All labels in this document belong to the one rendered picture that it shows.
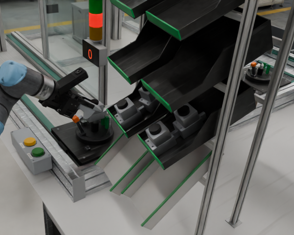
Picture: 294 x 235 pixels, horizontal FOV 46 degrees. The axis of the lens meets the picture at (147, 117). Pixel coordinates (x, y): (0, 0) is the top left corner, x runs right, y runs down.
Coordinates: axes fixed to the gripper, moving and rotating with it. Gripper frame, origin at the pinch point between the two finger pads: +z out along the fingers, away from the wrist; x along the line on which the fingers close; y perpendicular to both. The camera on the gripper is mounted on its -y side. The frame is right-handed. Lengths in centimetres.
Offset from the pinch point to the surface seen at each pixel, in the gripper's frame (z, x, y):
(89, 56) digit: 0.9, -19.4, -12.9
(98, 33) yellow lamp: -3.0, -16.4, -22.0
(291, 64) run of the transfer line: 123, -7, -73
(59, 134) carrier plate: -1.6, -6.2, 17.0
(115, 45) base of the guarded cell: 71, -97, -25
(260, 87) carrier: 79, 8, -44
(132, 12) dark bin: -34, 33, -28
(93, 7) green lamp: -10.1, -17.1, -28.6
